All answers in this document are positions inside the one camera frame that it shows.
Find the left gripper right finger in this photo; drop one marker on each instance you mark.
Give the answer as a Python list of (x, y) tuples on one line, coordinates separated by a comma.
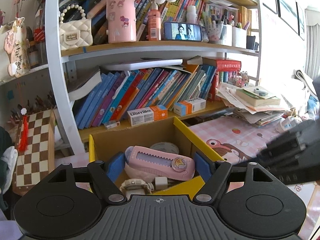
[(215, 175)]

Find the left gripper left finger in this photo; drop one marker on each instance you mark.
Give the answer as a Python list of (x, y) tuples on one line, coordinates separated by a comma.
[(104, 175)]

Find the white digital wristwatch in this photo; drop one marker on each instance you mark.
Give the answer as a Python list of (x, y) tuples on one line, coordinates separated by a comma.
[(136, 187)]

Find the pink utility knife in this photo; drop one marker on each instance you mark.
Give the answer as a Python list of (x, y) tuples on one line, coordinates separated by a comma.
[(162, 164)]

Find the grey tape roll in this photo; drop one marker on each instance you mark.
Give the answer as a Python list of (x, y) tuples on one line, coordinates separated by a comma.
[(165, 147)]

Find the small white plug charger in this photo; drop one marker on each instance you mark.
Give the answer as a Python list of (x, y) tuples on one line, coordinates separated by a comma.
[(161, 183)]

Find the pink plush pig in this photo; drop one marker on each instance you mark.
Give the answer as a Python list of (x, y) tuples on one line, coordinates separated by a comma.
[(136, 174)]

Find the white power strip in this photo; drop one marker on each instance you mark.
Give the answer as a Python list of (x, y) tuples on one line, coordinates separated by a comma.
[(288, 123)]

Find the pink checkered table mat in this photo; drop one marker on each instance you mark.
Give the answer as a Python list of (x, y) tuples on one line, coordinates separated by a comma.
[(245, 138)]

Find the small white red box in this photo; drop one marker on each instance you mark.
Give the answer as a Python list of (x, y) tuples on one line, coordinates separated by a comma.
[(111, 124)]

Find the yellow cardboard box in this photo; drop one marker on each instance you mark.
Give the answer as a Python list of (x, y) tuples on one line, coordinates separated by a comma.
[(189, 187)]

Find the stack of papers and books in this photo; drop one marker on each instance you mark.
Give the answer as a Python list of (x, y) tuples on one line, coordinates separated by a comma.
[(256, 105)]

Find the white orange usmile box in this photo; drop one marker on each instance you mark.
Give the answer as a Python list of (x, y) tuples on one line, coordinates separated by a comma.
[(147, 115)]

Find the wooden chessboard box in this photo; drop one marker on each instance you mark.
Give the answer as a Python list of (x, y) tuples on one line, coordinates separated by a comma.
[(37, 161)]

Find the white blue orange box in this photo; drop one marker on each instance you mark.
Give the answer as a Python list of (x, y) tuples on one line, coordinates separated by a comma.
[(190, 106)]

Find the row of leaning books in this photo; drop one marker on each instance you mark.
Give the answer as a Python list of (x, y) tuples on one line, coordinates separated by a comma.
[(109, 96)]

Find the red tassel ornament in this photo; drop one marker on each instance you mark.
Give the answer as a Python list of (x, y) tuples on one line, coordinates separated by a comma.
[(24, 135)]

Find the dark green garment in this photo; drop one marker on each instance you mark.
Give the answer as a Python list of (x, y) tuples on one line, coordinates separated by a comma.
[(8, 162)]

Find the red thick dictionary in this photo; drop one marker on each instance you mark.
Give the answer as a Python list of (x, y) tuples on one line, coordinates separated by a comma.
[(222, 65)]

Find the cream quilted handbag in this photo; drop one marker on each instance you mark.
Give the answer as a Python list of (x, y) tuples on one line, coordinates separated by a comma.
[(75, 34)]

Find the smartphone showing video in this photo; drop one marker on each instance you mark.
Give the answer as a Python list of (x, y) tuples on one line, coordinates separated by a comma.
[(182, 31)]

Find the orange bottle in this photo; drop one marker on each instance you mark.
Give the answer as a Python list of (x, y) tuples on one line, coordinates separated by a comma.
[(154, 23)]

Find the pink cylindrical cup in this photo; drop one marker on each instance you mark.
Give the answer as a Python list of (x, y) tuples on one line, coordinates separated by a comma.
[(121, 17)]

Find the white shelf frame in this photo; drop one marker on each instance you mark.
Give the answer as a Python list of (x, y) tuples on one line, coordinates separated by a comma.
[(51, 76)]

